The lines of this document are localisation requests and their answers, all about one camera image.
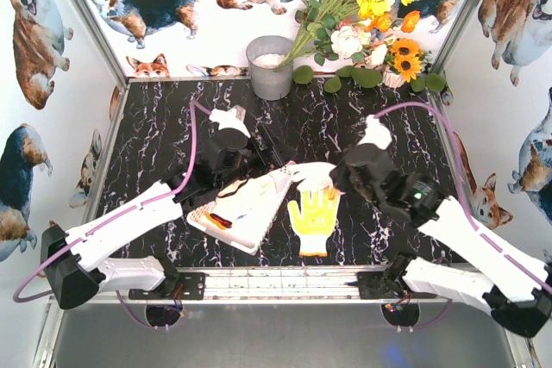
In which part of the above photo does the grey metal bucket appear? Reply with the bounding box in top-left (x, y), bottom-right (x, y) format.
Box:
top-left (246, 35), bottom-right (293, 101)

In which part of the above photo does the orange dotted white glove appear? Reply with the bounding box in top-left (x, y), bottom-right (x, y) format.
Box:
top-left (287, 186), bottom-right (341, 257)

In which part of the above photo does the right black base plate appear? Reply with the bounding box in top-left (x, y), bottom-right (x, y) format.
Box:
top-left (346, 271), bottom-right (437, 299)

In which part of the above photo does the cream inside-out glove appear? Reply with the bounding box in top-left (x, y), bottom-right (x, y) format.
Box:
top-left (212, 170), bottom-right (291, 220)

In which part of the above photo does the white storage basket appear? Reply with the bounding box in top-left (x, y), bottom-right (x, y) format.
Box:
top-left (186, 162), bottom-right (294, 255)

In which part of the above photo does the artificial flower bouquet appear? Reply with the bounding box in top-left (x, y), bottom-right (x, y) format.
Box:
top-left (286, 0), bottom-right (460, 93)

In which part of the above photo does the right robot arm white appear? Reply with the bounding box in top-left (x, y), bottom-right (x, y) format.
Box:
top-left (329, 143), bottom-right (551, 338)

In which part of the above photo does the small white flower pot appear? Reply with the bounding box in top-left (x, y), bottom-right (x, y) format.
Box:
top-left (382, 69), bottom-right (405, 89)

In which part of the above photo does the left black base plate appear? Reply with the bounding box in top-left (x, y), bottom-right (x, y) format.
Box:
top-left (129, 271), bottom-right (206, 301)

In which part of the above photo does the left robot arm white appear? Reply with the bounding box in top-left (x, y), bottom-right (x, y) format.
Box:
top-left (41, 127), bottom-right (297, 310)

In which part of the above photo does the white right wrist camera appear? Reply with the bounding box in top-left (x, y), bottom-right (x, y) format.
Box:
top-left (358, 115), bottom-right (392, 150)

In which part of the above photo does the white glove orange cuff top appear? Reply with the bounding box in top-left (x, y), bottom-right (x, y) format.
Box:
top-left (286, 162), bottom-right (336, 192)

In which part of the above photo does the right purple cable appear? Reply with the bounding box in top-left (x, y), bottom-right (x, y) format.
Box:
top-left (386, 101), bottom-right (552, 330)

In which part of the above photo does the purple cable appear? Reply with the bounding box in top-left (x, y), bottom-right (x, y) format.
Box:
top-left (12, 100), bottom-right (216, 330)
top-left (386, 101), bottom-right (552, 330)

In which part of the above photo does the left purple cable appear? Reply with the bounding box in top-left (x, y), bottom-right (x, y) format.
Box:
top-left (12, 100), bottom-right (216, 330)

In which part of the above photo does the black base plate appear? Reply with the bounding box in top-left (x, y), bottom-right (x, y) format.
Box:
top-left (346, 271), bottom-right (437, 299)
top-left (129, 271), bottom-right (206, 301)

